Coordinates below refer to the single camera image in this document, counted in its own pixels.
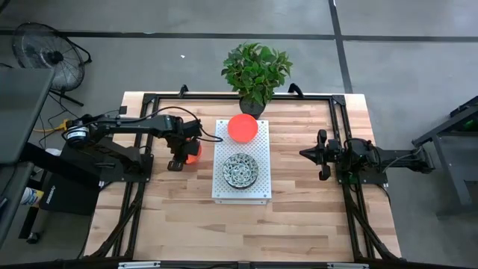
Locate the black aluminium table frame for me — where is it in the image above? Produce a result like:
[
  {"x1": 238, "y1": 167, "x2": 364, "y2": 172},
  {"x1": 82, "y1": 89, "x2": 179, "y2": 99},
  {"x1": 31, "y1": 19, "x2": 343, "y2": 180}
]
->
[{"x1": 80, "y1": 82, "x2": 404, "y2": 269}]

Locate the teal floral ceramic bowl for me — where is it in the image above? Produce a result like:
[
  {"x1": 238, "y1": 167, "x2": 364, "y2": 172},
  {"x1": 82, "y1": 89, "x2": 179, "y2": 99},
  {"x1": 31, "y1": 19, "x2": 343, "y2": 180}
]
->
[{"x1": 222, "y1": 152, "x2": 260, "y2": 190}]

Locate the grey desk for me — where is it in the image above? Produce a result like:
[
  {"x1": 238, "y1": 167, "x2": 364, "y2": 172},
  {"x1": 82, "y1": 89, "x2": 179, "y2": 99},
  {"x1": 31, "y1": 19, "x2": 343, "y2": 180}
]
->
[{"x1": 0, "y1": 67, "x2": 56, "y2": 247}]

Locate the green plant in black pot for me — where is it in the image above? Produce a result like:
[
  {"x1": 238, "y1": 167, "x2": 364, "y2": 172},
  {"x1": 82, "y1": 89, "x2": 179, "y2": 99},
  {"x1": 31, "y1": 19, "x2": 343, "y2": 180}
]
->
[{"x1": 220, "y1": 41, "x2": 294, "y2": 120}]

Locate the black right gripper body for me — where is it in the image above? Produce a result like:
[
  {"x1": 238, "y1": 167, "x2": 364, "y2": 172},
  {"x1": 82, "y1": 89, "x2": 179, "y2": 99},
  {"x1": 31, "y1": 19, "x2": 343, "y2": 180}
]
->
[{"x1": 316, "y1": 128, "x2": 347, "y2": 182}]

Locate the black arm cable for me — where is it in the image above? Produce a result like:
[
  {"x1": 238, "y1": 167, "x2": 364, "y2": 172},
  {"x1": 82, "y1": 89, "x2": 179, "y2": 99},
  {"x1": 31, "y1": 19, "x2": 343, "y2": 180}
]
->
[{"x1": 61, "y1": 105, "x2": 224, "y2": 143}]

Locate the white perforated metal shelf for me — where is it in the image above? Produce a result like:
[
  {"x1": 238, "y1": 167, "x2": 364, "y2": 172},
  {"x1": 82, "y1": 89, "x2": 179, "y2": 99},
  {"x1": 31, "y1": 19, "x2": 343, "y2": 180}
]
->
[{"x1": 211, "y1": 118, "x2": 273, "y2": 205}]

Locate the black case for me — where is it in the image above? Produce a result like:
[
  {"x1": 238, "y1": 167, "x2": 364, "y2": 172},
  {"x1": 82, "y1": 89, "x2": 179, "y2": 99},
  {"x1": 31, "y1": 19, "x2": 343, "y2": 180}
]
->
[{"x1": 39, "y1": 172, "x2": 101, "y2": 217}]

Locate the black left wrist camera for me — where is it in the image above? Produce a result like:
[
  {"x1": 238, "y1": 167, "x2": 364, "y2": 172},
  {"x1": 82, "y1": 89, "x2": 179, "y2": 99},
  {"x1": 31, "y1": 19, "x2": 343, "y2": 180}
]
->
[{"x1": 181, "y1": 119, "x2": 203, "y2": 141}]

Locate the white bottle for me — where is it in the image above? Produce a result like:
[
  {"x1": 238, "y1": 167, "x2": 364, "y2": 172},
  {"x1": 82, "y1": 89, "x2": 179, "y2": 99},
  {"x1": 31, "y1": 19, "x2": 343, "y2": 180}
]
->
[{"x1": 19, "y1": 185, "x2": 45, "y2": 207}]

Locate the yellow cable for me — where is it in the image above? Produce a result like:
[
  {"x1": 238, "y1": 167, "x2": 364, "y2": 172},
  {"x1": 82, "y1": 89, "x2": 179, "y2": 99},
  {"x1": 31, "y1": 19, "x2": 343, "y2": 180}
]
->
[{"x1": 32, "y1": 118, "x2": 71, "y2": 135}]

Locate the black floor fan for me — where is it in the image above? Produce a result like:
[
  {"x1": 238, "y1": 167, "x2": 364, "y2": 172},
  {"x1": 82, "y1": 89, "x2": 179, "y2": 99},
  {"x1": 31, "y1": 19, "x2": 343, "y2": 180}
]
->
[{"x1": 10, "y1": 21, "x2": 93, "y2": 108}]

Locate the silver metal bracket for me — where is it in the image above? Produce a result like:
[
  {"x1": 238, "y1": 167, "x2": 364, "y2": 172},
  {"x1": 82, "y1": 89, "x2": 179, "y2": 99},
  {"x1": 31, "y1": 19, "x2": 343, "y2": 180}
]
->
[
  {"x1": 326, "y1": 262, "x2": 370, "y2": 269},
  {"x1": 117, "y1": 261, "x2": 162, "y2": 269}
]

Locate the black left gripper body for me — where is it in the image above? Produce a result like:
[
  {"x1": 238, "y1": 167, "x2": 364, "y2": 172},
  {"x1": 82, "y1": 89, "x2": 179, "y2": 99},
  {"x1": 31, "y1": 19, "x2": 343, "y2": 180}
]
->
[{"x1": 167, "y1": 129, "x2": 195, "y2": 172}]

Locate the black metal cart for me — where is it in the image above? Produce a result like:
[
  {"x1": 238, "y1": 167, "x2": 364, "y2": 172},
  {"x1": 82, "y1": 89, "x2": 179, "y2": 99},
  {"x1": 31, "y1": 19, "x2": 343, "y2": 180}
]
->
[{"x1": 412, "y1": 95, "x2": 478, "y2": 217}]

